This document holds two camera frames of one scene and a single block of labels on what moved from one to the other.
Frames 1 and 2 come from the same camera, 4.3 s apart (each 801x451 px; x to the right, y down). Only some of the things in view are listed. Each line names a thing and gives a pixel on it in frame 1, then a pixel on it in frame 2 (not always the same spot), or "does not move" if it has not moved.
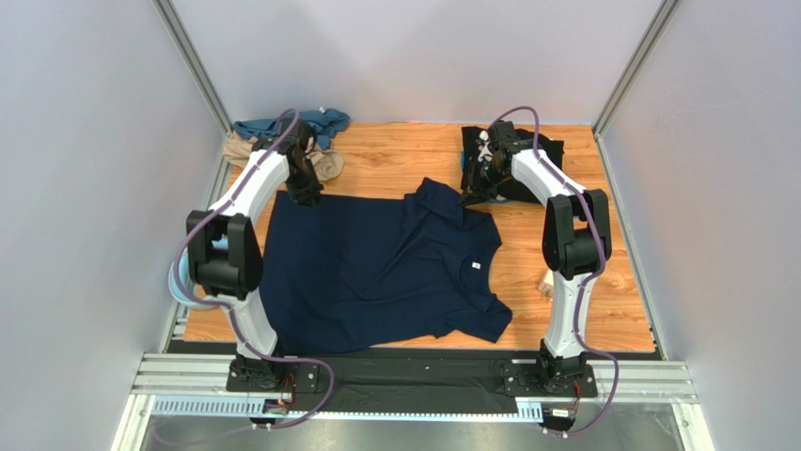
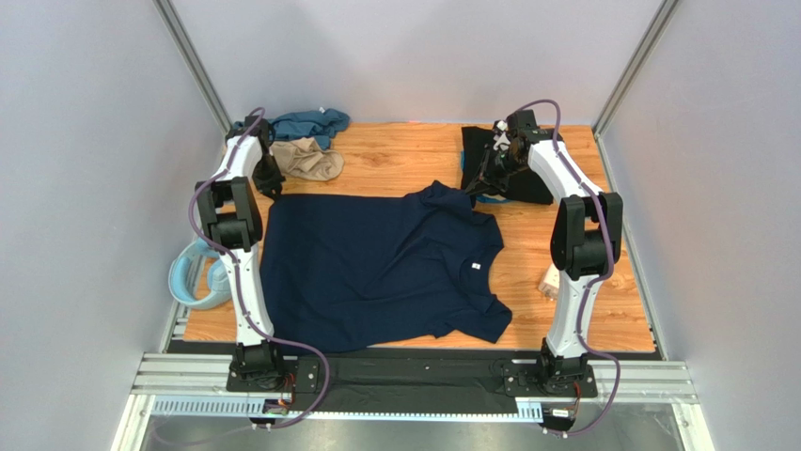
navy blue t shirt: (353, 274) does not move
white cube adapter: (547, 285) does not move
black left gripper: (304, 195) -> (266, 186)
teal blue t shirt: (324, 121) does not move
